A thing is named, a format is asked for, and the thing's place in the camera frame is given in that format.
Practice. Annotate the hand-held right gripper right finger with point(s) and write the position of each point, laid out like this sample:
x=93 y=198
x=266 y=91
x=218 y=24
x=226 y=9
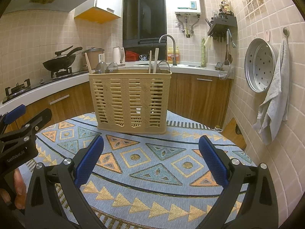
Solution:
x=213 y=159

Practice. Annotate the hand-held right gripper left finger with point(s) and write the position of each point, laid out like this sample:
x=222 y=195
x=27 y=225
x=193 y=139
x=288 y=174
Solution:
x=89 y=158

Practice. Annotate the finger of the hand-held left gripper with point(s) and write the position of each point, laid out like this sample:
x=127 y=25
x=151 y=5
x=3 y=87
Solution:
x=15 y=113
x=39 y=118

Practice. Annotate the beige plastic utensil basket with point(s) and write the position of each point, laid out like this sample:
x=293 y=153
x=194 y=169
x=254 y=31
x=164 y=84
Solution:
x=124 y=100

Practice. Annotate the person's left hand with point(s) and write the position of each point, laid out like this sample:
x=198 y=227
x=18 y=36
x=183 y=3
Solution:
x=20 y=188

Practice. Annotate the black gas stove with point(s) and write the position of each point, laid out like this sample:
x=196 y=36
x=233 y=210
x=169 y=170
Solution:
x=19 y=88

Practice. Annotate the small white round fitting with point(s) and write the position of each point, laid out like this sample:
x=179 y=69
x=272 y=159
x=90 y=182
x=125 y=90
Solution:
x=216 y=128

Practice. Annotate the wooden cutting board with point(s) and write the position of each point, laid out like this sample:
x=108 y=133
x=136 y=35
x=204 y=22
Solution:
x=233 y=133

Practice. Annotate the black wok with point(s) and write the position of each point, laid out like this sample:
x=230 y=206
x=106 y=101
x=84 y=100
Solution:
x=58 y=62

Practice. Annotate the blue patterned table mat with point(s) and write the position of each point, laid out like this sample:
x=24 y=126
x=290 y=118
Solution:
x=147 y=179

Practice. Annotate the rice cooker pot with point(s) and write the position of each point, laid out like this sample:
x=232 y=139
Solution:
x=94 y=56

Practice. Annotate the grey towel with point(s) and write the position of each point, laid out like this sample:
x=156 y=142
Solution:
x=274 y=100

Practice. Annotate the metal mesh strainer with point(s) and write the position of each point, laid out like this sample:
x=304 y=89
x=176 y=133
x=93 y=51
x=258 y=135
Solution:
x=225 y=72

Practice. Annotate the white kitchen countertop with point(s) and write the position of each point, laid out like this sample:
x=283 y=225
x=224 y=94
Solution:
x=195 y=68

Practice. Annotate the white electric kettle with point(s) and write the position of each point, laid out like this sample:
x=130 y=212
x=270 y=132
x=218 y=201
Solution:
x=118 y=56

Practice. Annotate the round metal steamer tray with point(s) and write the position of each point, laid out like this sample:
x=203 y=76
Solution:
x=259 y=66

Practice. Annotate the hanging ladle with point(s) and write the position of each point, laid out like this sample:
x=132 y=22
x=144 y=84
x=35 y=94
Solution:
x=229 y=54

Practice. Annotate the green patterned roll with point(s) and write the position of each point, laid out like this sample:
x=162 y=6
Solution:
x=203 y=52

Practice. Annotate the red plastic basket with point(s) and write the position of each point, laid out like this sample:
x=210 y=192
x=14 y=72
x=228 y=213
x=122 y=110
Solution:
x=131 y=56

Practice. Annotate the yellow detergent bottle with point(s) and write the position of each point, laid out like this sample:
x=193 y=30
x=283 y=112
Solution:
x=170 y=54

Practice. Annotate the patterned cup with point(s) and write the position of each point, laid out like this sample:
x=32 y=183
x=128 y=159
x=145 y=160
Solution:
x=143 y=57

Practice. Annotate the metal kitchen faucet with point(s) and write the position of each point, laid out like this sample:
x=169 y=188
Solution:
x=173 y=50

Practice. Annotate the pale yellow hanging cloth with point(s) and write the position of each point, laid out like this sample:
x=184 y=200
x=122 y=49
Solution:
x=208 y=43

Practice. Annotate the teal spatula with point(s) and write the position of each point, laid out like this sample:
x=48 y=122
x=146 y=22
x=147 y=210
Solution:
x=232 y=40

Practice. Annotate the water heater pipes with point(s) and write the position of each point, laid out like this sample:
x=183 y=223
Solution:
x=188 y=25

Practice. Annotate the dark window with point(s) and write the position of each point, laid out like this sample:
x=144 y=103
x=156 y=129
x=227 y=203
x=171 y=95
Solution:
x=144 y=16

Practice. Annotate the group of seasoning bottles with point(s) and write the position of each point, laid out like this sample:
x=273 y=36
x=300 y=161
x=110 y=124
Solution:
x=226 y=7

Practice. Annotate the white wall cabinet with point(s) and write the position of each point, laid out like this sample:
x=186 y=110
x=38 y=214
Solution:
x=102 y=2

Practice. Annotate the black wall rack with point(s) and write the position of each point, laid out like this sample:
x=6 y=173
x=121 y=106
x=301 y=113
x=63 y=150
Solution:
x=222 y=27

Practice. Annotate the metal wall hook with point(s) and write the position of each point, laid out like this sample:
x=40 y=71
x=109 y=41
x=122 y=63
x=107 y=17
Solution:
x=285 y=31

